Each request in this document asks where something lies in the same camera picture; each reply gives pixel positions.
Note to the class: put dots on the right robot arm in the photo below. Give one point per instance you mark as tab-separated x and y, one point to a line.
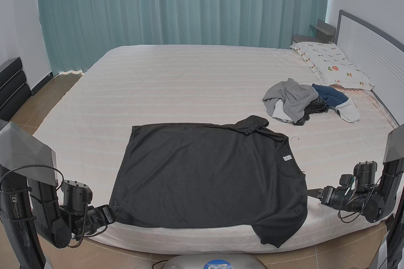
391	173

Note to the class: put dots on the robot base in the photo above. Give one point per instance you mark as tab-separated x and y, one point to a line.
189	263

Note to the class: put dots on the white printed pillow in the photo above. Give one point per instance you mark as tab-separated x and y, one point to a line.
331	59

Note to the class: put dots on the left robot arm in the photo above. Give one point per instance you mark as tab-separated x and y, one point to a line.
25	148

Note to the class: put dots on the black T-shirt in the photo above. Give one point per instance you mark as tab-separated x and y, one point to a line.
205	173

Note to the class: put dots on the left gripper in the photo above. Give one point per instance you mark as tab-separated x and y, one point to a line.
96	217

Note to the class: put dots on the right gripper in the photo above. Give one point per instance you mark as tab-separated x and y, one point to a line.
334	197

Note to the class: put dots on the grey bedside table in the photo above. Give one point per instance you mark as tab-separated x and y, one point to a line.
325	29

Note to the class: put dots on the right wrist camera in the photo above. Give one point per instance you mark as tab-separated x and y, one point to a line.
346	181

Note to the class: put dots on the pile of clothes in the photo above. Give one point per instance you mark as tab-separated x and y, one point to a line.
293	92

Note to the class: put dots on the black chest of drawers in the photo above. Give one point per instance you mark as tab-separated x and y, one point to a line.
12	85

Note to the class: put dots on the bed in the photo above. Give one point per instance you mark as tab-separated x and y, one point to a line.
189	78

